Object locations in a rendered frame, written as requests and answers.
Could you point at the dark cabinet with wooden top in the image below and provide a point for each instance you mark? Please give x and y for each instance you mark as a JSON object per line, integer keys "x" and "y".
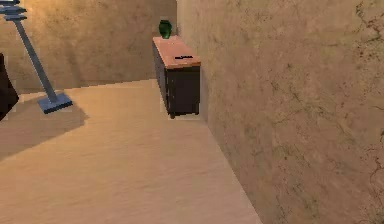
{"x": 181, "y": 86}

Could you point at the small flat black object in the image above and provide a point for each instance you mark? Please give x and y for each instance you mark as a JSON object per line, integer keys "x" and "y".
{"x": 183, "y": 57}

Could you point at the green vase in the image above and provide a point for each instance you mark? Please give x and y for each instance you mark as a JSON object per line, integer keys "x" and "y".
{"x": 165, "y": 28}

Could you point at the blue floor lamp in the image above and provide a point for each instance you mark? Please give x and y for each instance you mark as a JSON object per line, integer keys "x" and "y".
{"x": 40, "y": 71}

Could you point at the dark brown furniture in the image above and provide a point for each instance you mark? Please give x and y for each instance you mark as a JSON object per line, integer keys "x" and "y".
{"x": 6, "y": 91}

